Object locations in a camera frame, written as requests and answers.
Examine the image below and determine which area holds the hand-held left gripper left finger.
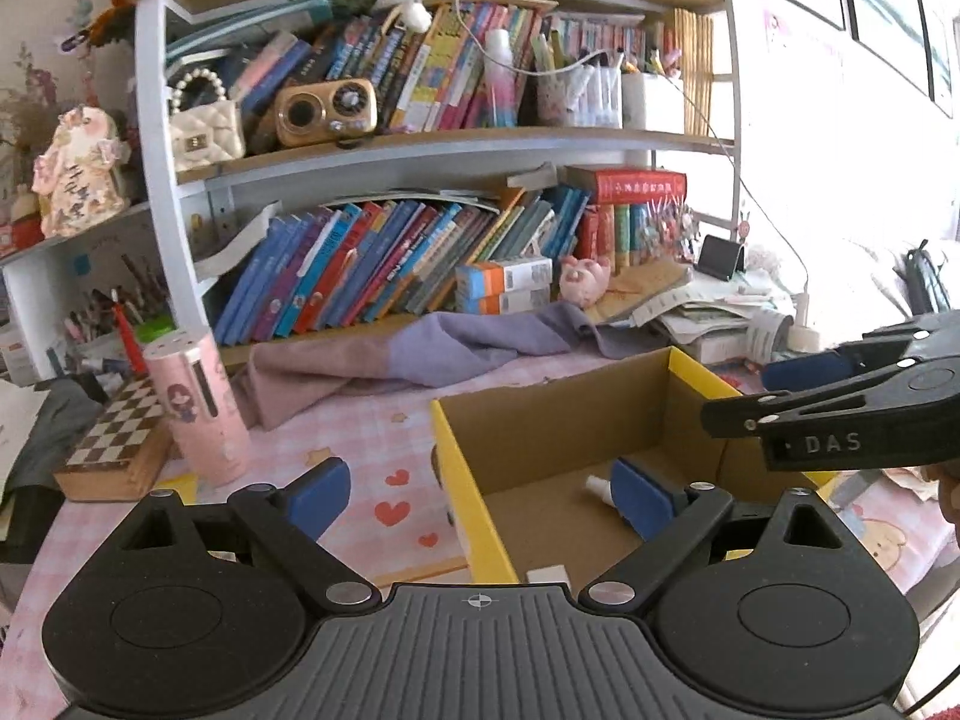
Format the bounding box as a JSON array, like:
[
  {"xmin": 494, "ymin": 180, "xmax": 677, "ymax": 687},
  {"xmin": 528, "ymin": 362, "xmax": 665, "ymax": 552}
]
[{"xmin": 124, "ymin": 456, "xmax": 383, "ymax": 614}]

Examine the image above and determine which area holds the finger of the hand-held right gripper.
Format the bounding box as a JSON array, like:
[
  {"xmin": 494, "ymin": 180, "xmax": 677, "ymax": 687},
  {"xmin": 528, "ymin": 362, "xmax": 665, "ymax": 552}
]
[
  {"xmin": 701, "ymin": 356, "xmax": 960, "ymax": 440},
  {"xmin": 762, "ymin": 310, "xmax": 960, "ymax": 395}
]

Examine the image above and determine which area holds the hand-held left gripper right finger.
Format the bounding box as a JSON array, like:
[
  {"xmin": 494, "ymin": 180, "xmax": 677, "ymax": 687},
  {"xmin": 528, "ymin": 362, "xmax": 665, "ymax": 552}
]
[{"xmin": 579, "ymin": 456, "xmax": 862, "ymax": 614}]

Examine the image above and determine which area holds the yellow cardboard box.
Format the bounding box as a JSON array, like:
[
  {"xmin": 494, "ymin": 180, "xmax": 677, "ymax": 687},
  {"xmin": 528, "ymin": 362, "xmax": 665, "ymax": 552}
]
[{"xmin": 430, "ymin": 346, "xmax": 841, "ymax": 586}]

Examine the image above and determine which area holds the white power adapter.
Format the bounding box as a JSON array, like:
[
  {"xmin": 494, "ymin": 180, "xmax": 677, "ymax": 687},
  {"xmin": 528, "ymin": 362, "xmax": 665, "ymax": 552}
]
[{"xmin": 787, "ymin": 289, "xmax": 824, "ymax": 352}]

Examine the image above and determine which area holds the small white bottle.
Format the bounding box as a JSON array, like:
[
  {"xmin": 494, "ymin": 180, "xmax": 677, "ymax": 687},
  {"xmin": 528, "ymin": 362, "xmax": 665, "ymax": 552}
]
[{"xmin": 585, "ymin": 475, "xmax": 620, "ymax": 515}]

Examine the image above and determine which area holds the pink checked tablecloth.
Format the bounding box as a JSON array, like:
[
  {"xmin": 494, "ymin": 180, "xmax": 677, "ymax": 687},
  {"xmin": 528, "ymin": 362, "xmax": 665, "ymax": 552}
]
[{"xmin": 0, "ymin": 345, "xmax": 960, "ymax": 616}]

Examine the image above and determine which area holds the pile of papers and books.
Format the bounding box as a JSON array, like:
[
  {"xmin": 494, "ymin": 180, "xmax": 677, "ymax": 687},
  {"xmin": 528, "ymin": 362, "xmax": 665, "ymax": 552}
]
[{"xmin": 600, "ymin": 259, "xmax": 796, "ymax": 368}]

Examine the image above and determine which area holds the pink cylinder holder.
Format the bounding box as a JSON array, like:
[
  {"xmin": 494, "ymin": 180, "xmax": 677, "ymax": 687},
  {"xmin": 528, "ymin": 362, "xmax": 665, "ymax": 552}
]
[{"xmin": 142, "ymin": 326, "xmax": 252, "ymax": 486}]

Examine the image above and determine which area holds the yellow block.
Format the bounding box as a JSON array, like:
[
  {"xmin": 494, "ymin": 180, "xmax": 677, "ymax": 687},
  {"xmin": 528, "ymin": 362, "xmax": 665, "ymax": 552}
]
[{"xmin": 154, "ymin": 474, "xmax": 200, "ymax": 505}]

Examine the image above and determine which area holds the black phone stand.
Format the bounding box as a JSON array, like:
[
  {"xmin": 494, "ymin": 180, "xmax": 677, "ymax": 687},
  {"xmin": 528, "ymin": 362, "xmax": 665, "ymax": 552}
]
[{"xmin": 697, "ymin": 235, "xmax": 749, "ymax": 282}]

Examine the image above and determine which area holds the black backpack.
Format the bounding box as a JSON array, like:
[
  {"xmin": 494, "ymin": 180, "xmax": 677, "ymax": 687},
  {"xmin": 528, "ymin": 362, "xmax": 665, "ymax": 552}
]
[{"xmin": 902, "ymin": 238, "xmax": 955, "ymax": 316}]

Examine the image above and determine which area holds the wooden chessboard box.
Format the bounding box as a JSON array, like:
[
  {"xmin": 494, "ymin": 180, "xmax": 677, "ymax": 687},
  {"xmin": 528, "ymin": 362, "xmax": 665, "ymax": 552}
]
[{"xmin": 52, "ymin": 373, "xmax": 179, "ymax": 503}]

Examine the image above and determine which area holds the purple cloth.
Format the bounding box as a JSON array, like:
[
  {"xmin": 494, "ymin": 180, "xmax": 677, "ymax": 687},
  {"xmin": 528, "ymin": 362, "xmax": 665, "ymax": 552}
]
[{"xmin": 397, "ymin": 300, "xmax": 672, "ymax": 391}]

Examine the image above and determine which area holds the pink pig plush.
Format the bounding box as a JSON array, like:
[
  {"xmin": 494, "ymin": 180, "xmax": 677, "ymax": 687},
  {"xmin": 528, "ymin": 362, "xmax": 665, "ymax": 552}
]
[{"xmin": 559, "ymin": 253, "xmax": 612, "ymax": 308}]

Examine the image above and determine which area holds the orange and blue carton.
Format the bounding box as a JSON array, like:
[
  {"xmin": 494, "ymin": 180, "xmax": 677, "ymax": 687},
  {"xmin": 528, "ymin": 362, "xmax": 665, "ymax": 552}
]
[
  {"xmin": 476, "ymin": 286, "xmax": 552, "ymax": 316},
  {"xmin": 456, "ymin": 259, "xmax": 554, "ymax": 297}
]

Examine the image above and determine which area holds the row of leaning colourful books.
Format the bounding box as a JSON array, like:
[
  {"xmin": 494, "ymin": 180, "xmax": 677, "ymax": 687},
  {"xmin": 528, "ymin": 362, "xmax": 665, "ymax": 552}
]
[{"xmin": 214, "ymin": 184, "xmax": 695, "ymax": 342}]

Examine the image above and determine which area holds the thick red dictionary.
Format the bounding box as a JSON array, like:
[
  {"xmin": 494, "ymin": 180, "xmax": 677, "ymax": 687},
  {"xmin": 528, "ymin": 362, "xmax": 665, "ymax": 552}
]
[{"xmin": 564, "ymin": 165, "xmax": 689, "ymax": 205}]

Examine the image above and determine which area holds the cluster of pens and pencils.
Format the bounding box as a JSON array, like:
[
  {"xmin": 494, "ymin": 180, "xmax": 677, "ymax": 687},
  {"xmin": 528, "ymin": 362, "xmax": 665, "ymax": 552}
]
[{"xmin": 45, "ymin": 255, "xmax": 181, "ymax": 391}]

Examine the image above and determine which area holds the dark cloth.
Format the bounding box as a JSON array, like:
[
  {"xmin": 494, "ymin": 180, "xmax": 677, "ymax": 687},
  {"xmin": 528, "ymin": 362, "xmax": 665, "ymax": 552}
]
[{"xmin": 0, "ymin": 379, "xmax": 106, "ymax": 563}]

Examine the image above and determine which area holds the white storage box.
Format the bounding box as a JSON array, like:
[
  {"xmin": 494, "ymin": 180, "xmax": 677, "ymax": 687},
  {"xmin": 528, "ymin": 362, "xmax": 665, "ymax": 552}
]
[{"xmin": 621, "ymin": 71, "xmax": 685, "ymax": 132}]

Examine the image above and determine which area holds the bamboo coloured book set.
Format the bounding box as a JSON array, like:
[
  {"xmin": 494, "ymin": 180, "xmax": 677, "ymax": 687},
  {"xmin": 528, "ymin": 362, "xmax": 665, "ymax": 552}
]
[{"xmin": 673, "ymin": 7, "xmax": 715, "ymax": 137}]

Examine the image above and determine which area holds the clear pen cup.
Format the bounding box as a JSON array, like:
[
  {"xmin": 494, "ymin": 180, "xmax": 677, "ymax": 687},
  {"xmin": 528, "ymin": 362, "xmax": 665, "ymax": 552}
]
[{"xmin": 536, "ymin": 52, "xmax": 623, "ymax": 128}]

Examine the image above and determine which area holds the white and wood bookshelf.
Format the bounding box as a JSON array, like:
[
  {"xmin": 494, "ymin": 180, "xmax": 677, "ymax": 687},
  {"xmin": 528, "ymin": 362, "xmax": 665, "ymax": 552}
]
[{"xmin": 0, "ymin": 0, "xmax": 743, "ymax": 383}]

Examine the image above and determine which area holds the white quilted handbag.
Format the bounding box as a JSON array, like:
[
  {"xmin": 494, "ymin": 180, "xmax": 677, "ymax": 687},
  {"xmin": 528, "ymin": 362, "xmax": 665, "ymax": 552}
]
[{"xmin": 166, "ymin": 67, "xmax": 247, "ymax": 173}]

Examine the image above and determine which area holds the gold retro radio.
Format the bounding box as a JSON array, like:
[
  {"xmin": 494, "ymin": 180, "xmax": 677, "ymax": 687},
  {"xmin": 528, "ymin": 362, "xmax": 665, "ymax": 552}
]
[{"xmin": 274, "ymin": 79, "xmax": 378, "ymax": 149}]

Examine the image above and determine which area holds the ceramic doll figurine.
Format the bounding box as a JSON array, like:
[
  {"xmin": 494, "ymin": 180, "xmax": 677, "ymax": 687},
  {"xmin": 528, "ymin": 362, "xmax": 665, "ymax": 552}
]
[{"xmin": 31, "ymin": 106, "xmax": 132, "ymax": 239}]

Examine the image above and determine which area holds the white spray bottle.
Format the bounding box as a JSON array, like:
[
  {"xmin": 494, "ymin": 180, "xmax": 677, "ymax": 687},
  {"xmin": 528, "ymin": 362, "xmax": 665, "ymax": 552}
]
[{"xmin": 482, "ymin": 28, "xmax": 520, "ymax": 128}]

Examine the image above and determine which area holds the row of thin paperback books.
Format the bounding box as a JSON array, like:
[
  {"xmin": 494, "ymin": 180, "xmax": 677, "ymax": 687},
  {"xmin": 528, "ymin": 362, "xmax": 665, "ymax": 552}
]
[{"xmin": 165, "ymin": 0, "xmax": 676, "ymax": 137}]

